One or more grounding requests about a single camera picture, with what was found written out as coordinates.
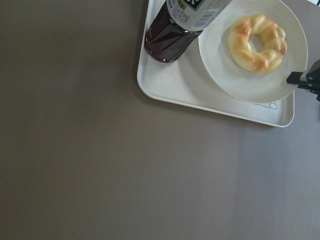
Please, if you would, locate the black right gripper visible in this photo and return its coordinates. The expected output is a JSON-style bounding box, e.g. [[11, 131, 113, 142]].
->
[[286, 60, 320, 101]]

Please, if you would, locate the white round plate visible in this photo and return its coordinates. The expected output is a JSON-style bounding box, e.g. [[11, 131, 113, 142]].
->
[[198, 0, 308, 104]]

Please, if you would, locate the braided glazed donut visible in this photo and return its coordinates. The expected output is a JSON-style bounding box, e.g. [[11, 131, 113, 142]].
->
[[227, 13, 287, 74]]

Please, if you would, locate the cream rabbit tray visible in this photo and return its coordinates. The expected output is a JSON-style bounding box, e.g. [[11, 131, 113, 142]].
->
[[136, 0, 295, 129]]

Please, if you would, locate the tea bottle on tray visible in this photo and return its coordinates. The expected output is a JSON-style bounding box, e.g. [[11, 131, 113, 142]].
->
[[144, 0, 231, 63]]

